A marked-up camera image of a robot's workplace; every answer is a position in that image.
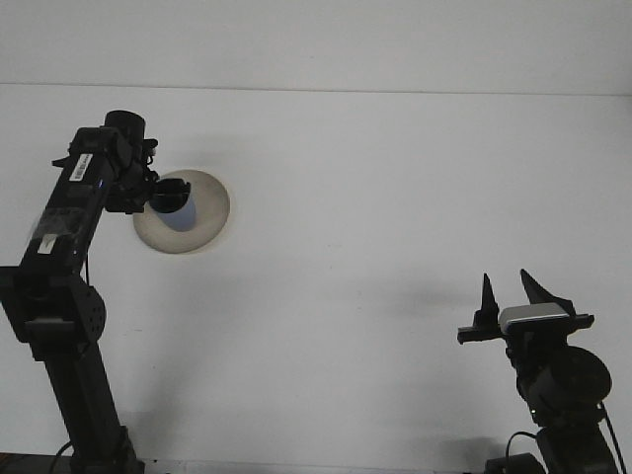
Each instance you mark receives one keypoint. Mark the pale round plate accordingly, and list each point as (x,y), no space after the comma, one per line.
(212,207)

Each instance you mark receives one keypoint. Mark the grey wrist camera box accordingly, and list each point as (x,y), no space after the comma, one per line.
(530,316)

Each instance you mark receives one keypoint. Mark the pale blue cup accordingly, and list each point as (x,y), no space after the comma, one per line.
(181,219)

